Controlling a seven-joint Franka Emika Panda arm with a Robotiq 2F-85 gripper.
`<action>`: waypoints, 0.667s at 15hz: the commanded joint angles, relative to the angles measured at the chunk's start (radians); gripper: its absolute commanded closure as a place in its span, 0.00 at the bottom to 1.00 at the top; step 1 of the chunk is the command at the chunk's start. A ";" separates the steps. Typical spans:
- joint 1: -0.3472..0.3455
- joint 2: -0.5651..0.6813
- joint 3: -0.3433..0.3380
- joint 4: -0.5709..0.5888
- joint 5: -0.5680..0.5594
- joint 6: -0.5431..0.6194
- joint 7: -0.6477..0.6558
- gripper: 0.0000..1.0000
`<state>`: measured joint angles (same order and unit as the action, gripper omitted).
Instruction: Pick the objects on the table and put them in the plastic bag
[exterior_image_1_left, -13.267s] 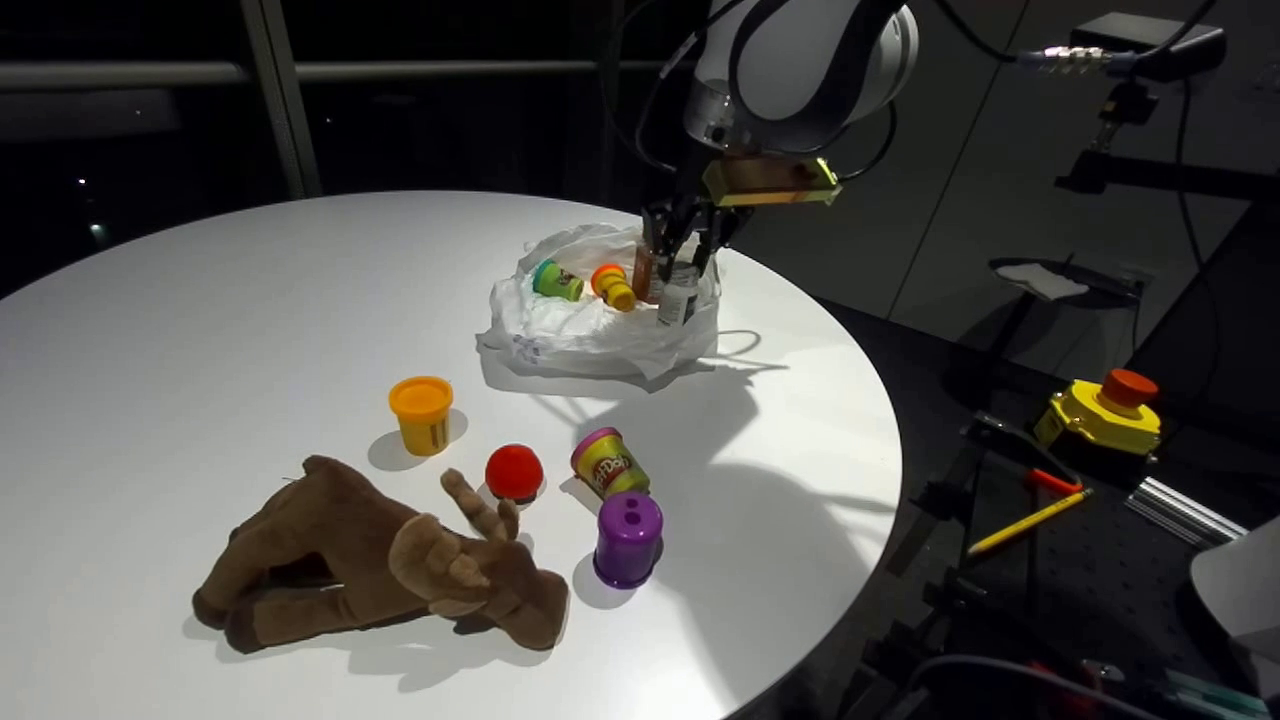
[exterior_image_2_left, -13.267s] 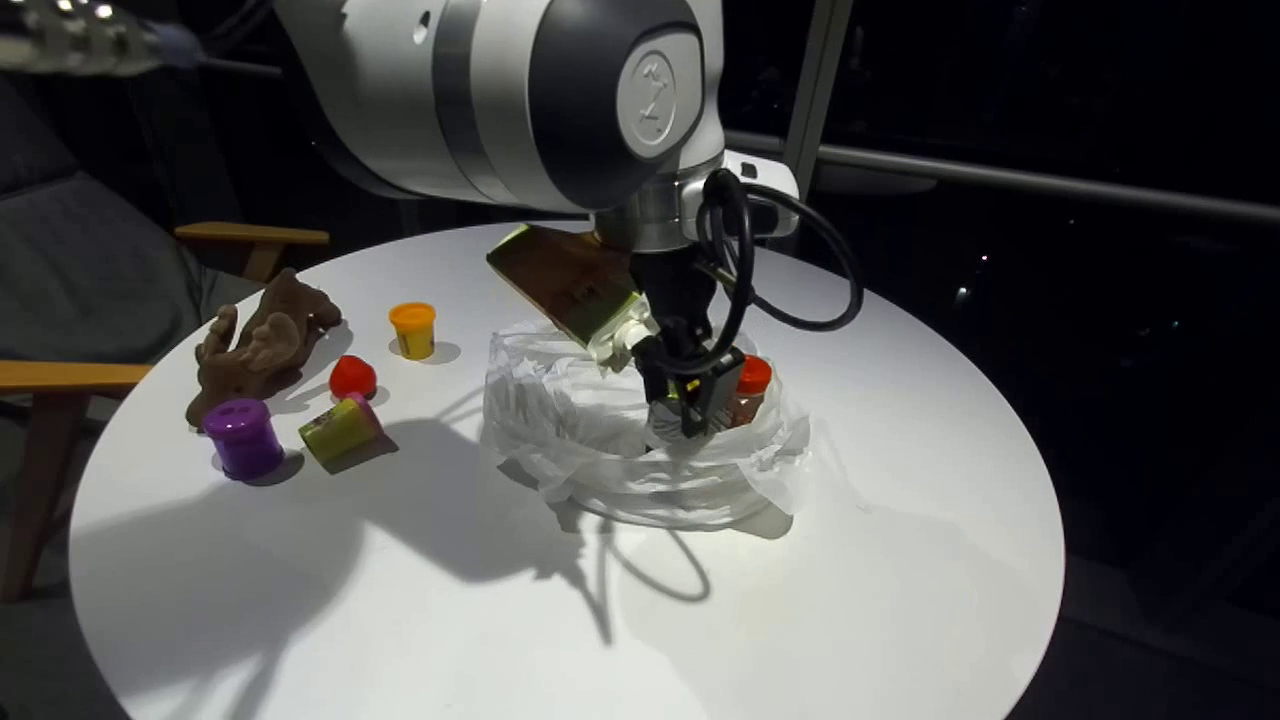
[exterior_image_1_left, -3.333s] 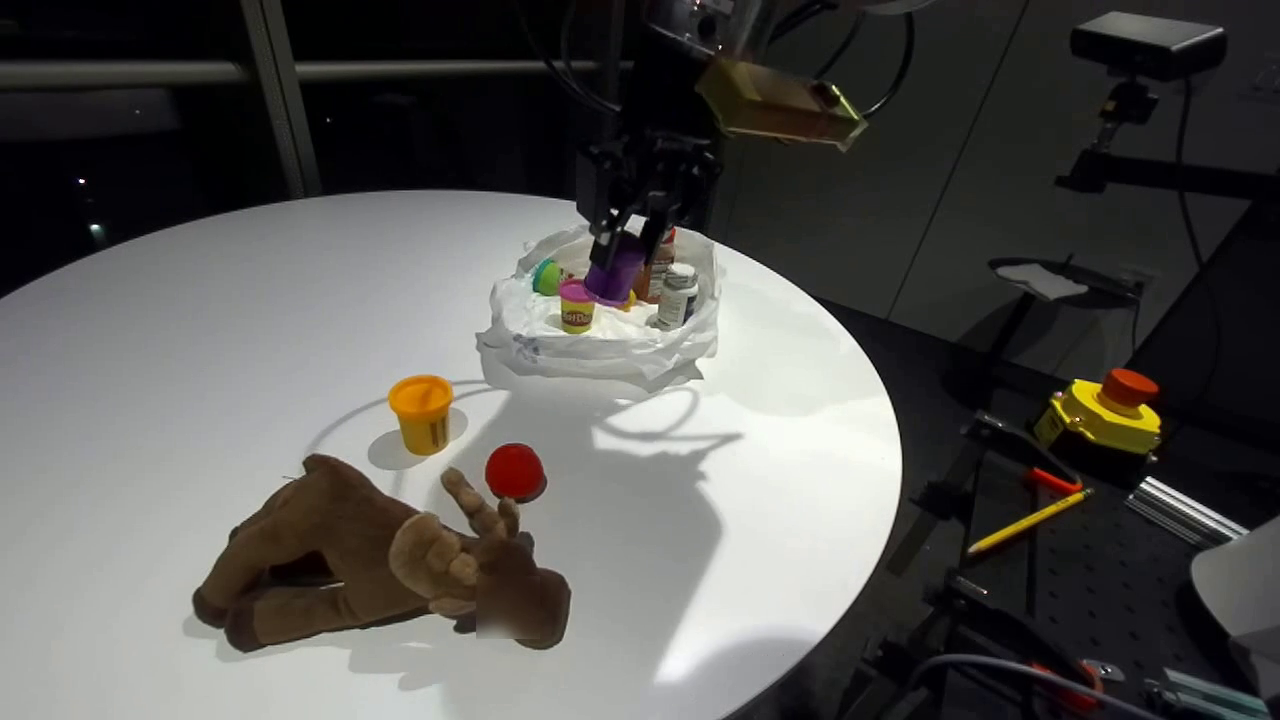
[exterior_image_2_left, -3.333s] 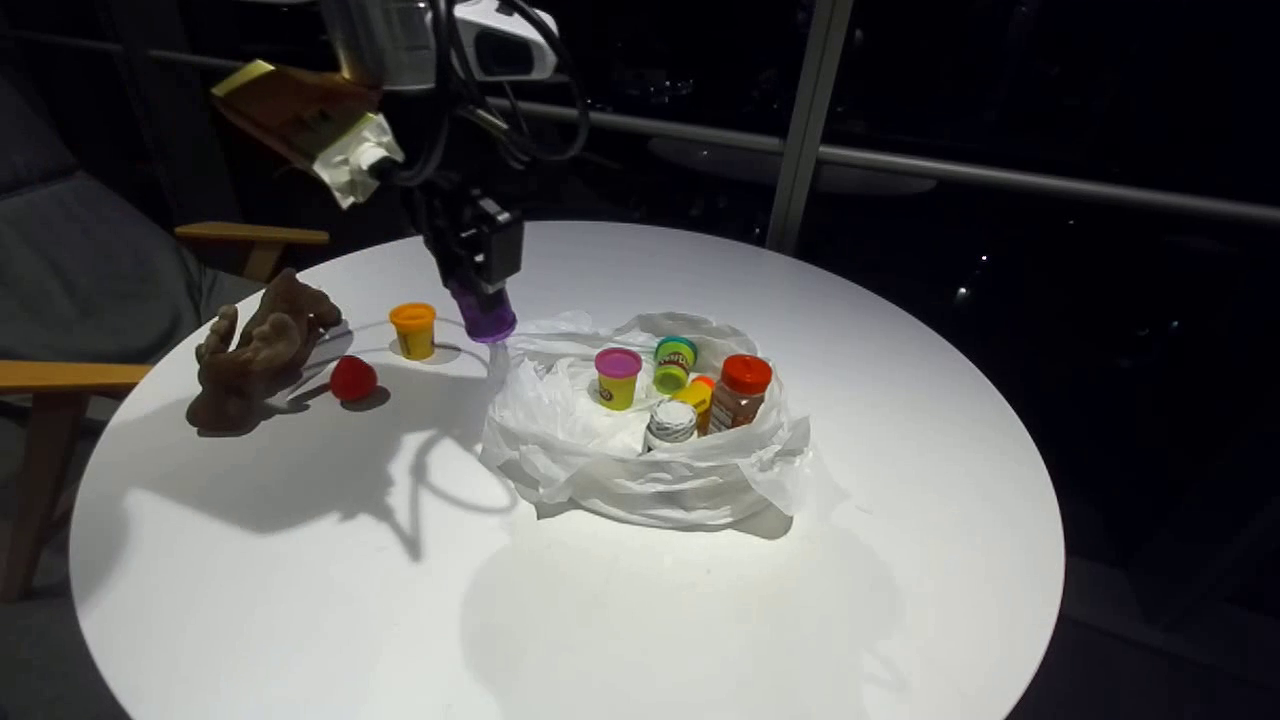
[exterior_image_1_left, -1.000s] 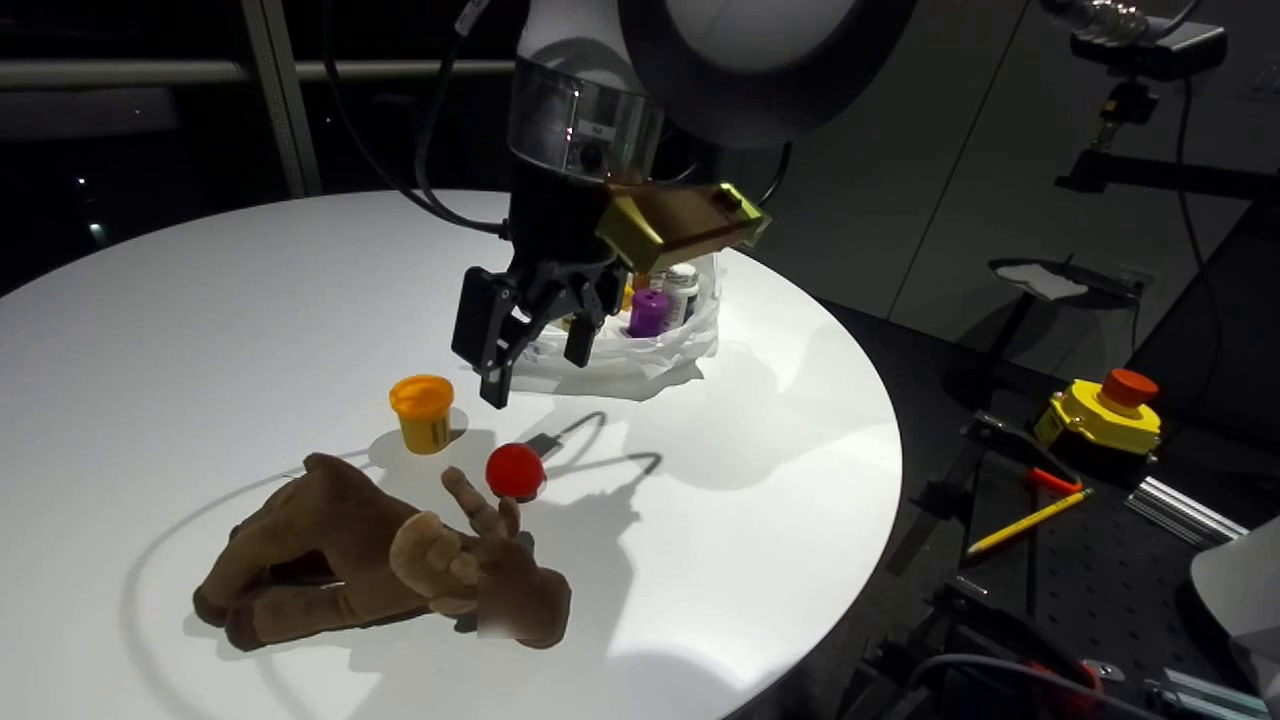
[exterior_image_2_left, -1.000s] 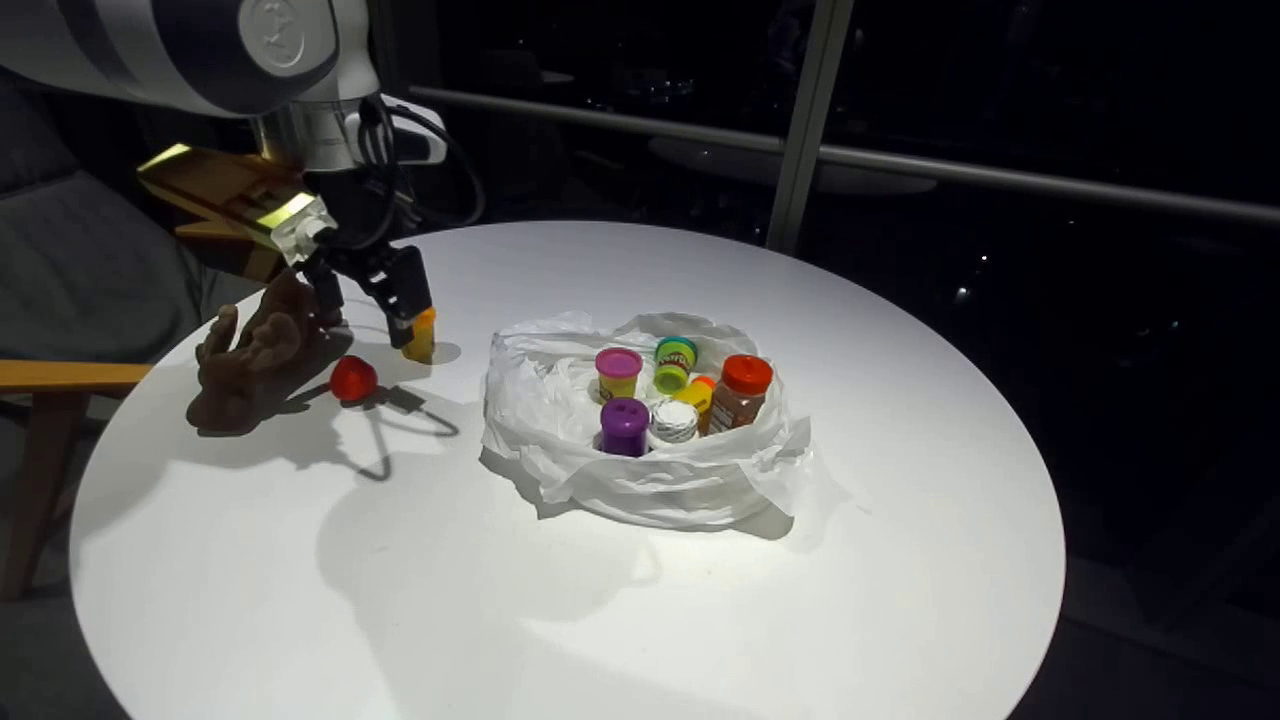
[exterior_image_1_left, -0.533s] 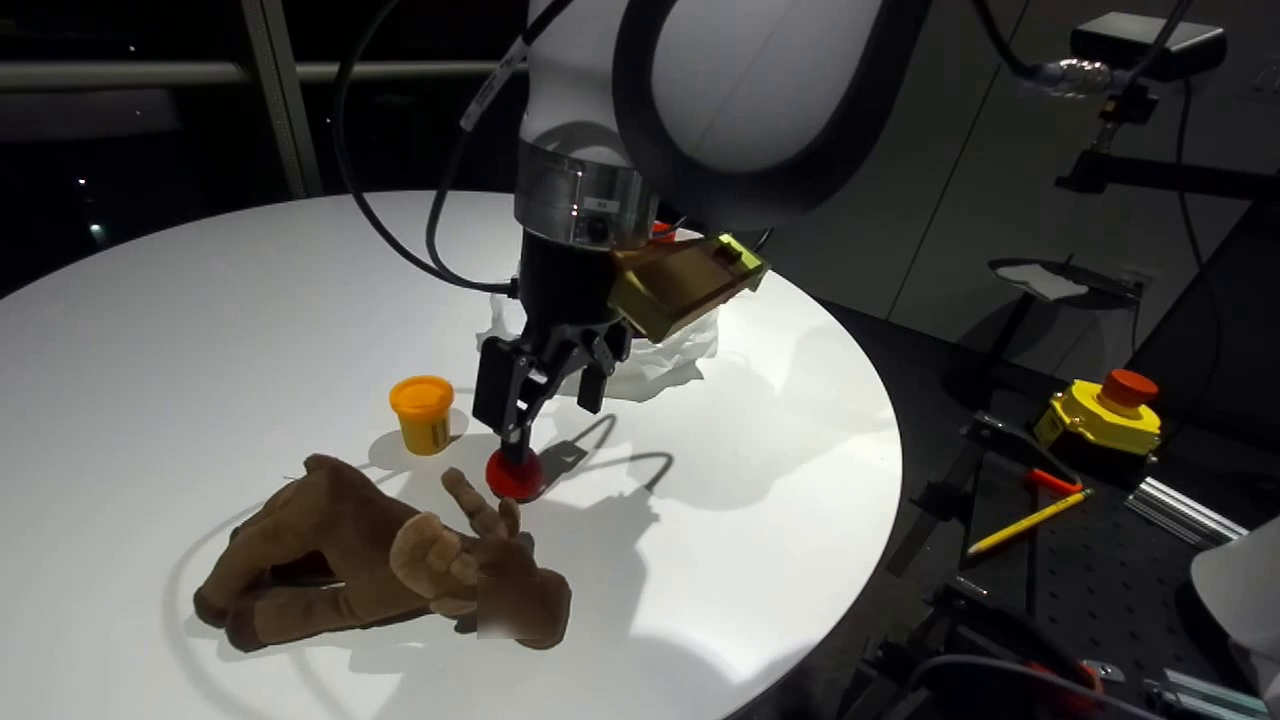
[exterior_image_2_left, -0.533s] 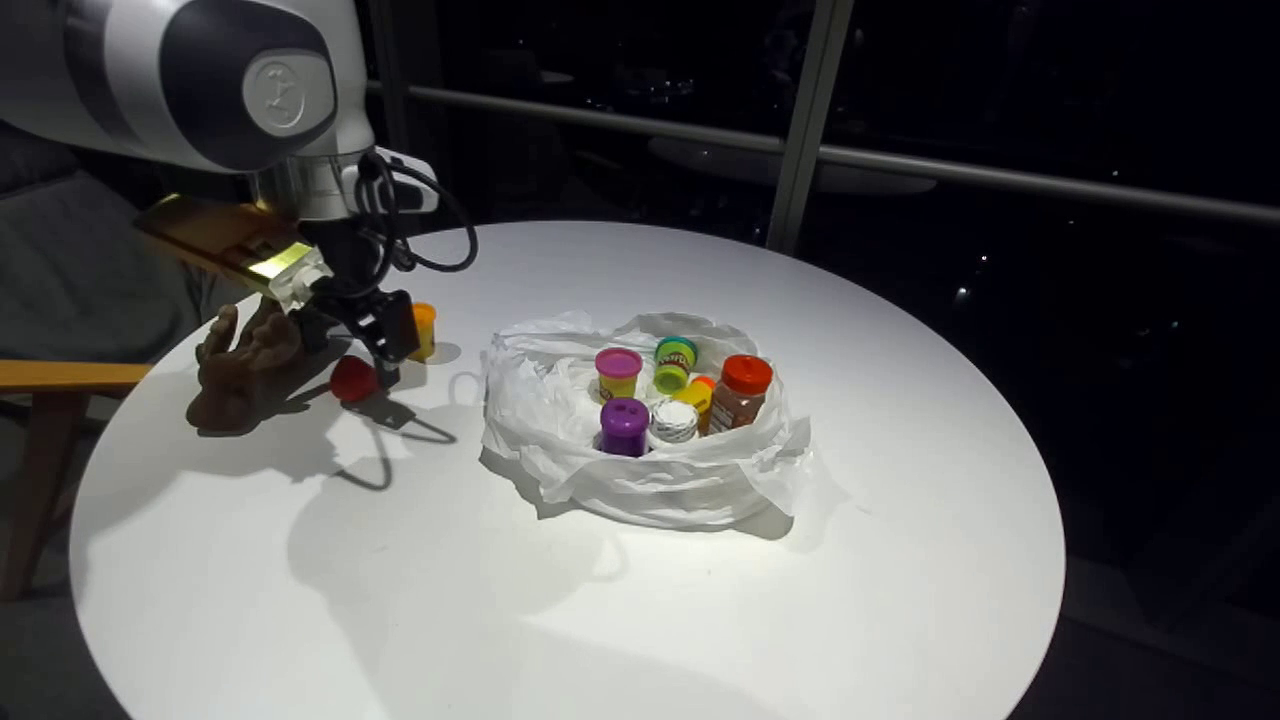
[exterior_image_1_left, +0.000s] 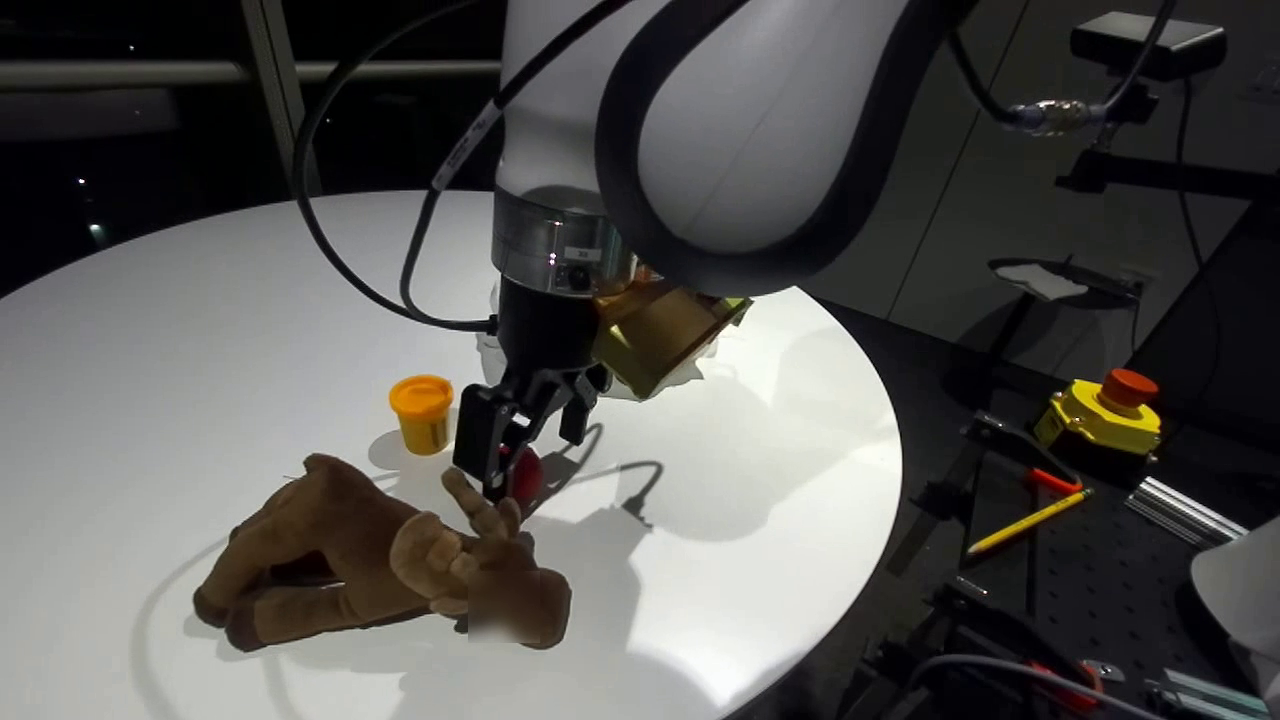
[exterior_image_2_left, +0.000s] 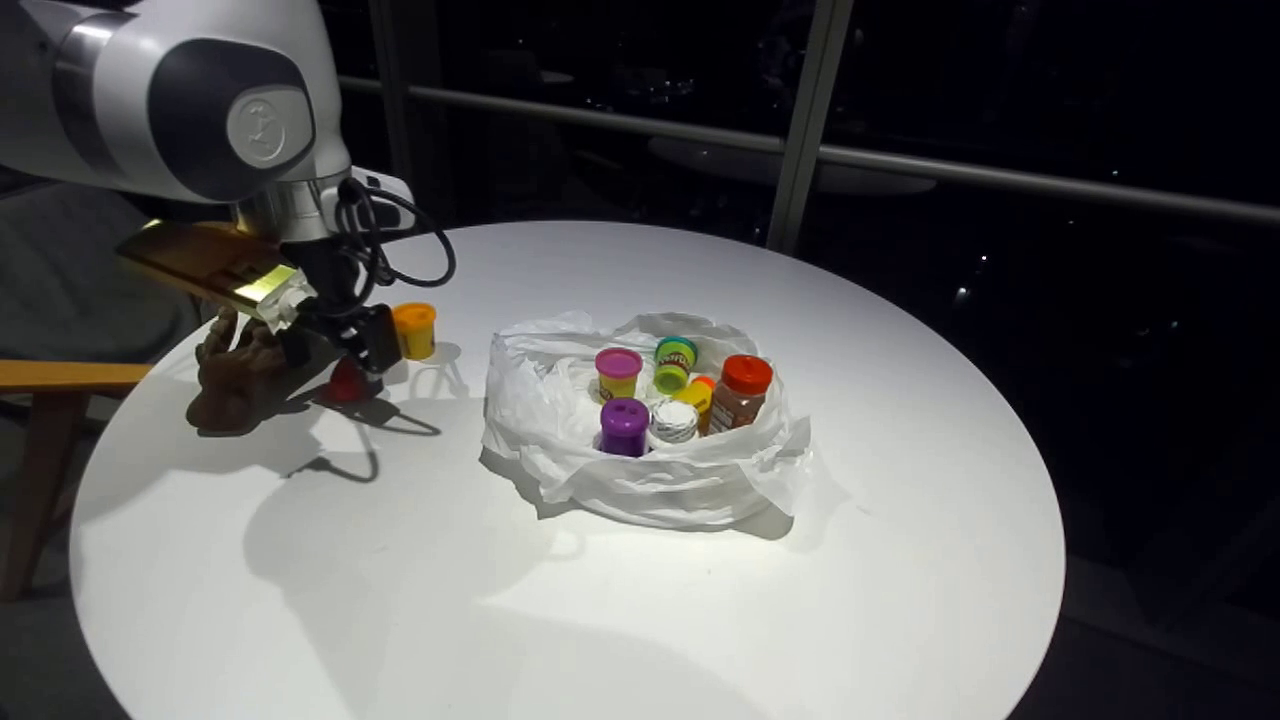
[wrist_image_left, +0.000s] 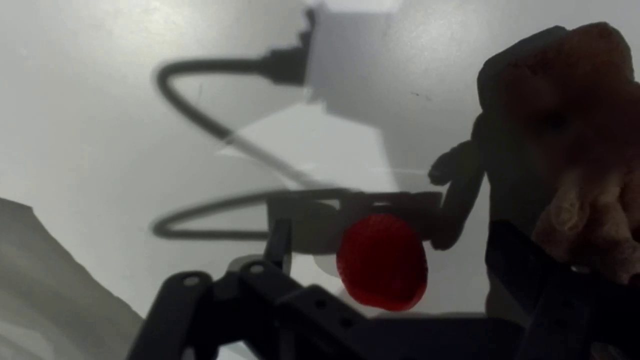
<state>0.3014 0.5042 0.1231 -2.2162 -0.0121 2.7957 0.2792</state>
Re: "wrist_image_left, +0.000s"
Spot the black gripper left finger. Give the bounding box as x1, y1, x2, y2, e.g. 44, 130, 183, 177
126, 220, 394, 360

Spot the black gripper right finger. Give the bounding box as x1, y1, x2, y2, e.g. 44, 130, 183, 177
400, 223, 640, 360

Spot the red round lid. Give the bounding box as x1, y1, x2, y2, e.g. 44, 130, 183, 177
336, 215, 428, 313

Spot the brown plush moose toy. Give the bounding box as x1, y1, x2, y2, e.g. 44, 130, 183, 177
428, 22, 640, 286

